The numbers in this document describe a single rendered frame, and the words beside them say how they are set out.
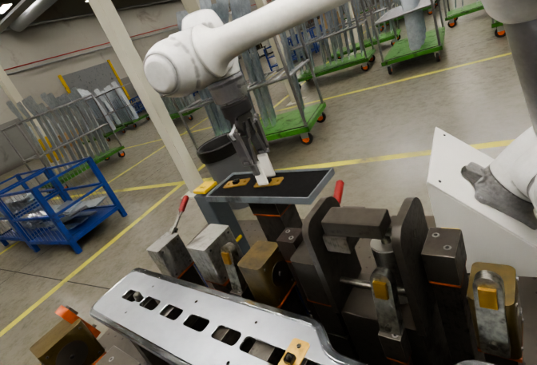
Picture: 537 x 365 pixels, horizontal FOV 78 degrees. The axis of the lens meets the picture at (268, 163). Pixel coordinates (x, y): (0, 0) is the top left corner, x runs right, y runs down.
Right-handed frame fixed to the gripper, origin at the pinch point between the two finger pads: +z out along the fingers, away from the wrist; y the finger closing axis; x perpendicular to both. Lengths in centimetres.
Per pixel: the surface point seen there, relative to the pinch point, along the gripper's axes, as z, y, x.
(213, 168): 67, 161, 172
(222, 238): 10.5, -15.4, 9.5
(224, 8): -80, 355, 209
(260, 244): 12.1, -16.0, -2.0
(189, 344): 20.1, -38.5, 8.2
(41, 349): 14, -50, 44
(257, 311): 20.1, -28.5, -4.2
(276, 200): 4.2, -9.1, -6.6
